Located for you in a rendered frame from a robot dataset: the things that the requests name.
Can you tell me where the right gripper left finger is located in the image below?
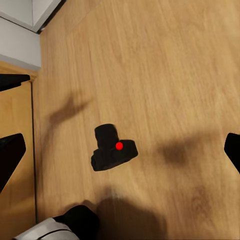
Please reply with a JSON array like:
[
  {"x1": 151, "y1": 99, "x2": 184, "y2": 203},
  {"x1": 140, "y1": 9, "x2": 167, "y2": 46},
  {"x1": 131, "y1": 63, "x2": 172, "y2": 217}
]
[{"x1": 0, "y1": 133, "x2": 26, "y2": 193}]

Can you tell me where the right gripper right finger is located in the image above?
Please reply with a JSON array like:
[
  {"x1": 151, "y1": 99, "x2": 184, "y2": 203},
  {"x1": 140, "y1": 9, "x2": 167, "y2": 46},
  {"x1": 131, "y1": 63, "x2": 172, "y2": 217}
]
[{"x1": 224, "y1": 132, "x2": 240, "y2": 173}]

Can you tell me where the digital camera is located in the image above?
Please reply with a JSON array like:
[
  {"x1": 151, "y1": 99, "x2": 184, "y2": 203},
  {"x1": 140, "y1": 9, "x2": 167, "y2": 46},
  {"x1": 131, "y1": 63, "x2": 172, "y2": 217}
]
[{"x1": 91, "y1": 123, "x2": 138, "y2": 172}]

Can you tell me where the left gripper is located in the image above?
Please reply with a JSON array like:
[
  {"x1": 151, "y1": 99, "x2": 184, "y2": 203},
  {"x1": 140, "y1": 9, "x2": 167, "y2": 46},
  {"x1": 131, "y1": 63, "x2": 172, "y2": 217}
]
[{"x1": 0, "y1": 73, "x2": 31, "y2": 92}]

